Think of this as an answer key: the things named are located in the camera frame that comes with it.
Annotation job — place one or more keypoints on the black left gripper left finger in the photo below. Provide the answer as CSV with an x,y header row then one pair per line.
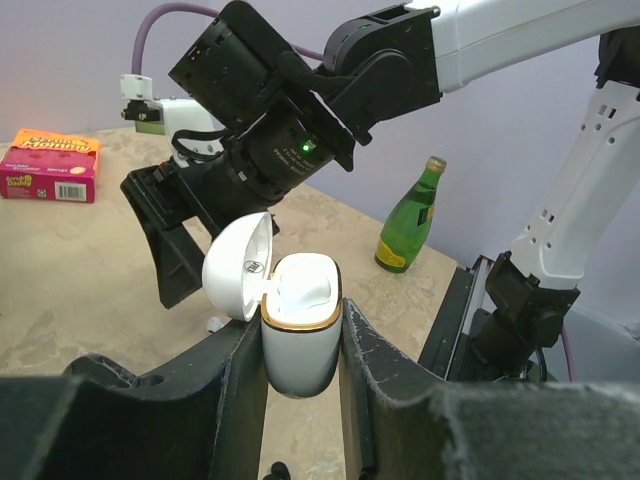
x,y
198,416

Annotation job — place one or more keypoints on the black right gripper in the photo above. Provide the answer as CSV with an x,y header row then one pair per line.
x,y
276,132

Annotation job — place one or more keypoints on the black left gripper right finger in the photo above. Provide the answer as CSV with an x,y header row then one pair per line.
x,y
399,421

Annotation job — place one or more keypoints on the white earbud with stem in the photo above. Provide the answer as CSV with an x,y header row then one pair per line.
x,y
214,324

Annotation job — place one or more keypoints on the white earbud charging case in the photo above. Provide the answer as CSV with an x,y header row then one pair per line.
x,y
240,278

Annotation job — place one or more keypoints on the pink orange snack box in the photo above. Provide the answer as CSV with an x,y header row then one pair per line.
x,y
51,166

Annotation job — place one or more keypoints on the green glass bottle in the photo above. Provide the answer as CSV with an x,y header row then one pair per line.
x,y
408,225

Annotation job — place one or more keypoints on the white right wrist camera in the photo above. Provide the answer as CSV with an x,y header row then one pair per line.
x,y
155,116

